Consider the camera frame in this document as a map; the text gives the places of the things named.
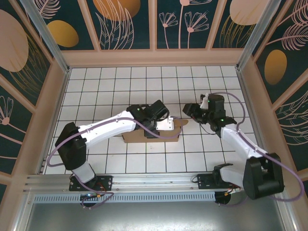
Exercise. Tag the brown cardboard box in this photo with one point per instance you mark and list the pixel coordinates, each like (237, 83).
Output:
(134, 138)

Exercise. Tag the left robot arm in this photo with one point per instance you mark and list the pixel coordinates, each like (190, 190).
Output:
(72, 149)

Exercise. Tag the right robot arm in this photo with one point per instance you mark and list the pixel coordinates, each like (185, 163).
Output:
(262, 183)

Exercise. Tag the grey metal sheet panel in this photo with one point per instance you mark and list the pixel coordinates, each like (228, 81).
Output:
(154, 216)

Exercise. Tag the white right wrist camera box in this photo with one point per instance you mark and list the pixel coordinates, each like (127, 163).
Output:
(204, 102)

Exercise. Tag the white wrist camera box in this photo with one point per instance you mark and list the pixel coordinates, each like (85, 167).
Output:
(166, 125)
(204, 102)

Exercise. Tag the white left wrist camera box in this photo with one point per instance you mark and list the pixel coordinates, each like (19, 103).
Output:
(166, 125)

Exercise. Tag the aluminium mounting rail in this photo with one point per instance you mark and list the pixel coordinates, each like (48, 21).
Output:
(154, 181)

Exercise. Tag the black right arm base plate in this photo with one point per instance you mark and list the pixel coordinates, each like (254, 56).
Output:
(204, 183)

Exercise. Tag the aluminium frame post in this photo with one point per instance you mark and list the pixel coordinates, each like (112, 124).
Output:
(258, 36)
(53, 47)

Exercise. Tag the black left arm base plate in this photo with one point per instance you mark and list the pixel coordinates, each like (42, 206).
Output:
(106, 183)

